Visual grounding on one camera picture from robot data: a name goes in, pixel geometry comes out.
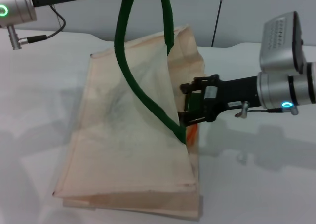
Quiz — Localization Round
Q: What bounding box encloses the orange striped bread loaf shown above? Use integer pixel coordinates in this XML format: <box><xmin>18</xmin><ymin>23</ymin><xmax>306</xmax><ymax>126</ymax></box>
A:
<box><xmin>186</xmin><ymin>124</ymin><xmax>198</xmax><ymax>146</ymax></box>

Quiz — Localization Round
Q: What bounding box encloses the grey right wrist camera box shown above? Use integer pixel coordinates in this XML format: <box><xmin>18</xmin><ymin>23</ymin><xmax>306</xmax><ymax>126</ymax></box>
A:
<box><xmin>258</xmin><ymin>10</ymin><xmax>308</xmax><ymax>75</ymax></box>

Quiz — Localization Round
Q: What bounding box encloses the cream handbag with green handles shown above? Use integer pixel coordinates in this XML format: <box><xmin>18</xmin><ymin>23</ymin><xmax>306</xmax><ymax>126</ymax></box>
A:
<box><xmin>52</xmin><ymin>0</ymin><xmax>206</xmax><ymax>222</ymax></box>

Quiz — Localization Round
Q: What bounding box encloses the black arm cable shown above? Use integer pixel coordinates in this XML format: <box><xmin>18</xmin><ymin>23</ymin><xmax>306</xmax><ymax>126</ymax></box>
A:
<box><xmin>234</xmin><ymin>101</ymin><xmax>300</xmax><ymax>119</ymax></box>
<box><xmin>26</xmin><ymin>5</ymin><xmax>67</xmax><ymax>44</ymax></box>

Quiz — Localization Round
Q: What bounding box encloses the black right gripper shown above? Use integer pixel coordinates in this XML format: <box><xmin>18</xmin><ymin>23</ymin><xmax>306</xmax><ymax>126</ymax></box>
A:
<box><xmin>177</xmin><ymin>74</ymin><xmax>260</xmax><ymax>126</ymax></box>

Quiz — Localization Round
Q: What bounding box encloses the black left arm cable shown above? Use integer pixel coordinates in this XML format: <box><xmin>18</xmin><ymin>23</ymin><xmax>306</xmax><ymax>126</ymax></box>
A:
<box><xmin>26</xmin><ymin>5</ymin><xmax>67</xmax><ymax>44</ymax></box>

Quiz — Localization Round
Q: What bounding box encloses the thin dark background pole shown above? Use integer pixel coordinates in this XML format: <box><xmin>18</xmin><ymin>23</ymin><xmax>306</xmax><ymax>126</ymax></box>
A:
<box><xmin>210</xmin><ymin>0</ymin><xmax>227</xmax><ymax>48</ymax></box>

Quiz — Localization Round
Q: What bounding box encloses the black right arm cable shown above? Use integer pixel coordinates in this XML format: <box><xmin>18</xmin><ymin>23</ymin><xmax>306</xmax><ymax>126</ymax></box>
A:
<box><xmin>234</xmin><ymin>101</ymin><xmax>300</xmax><ymax>119</ymax></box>

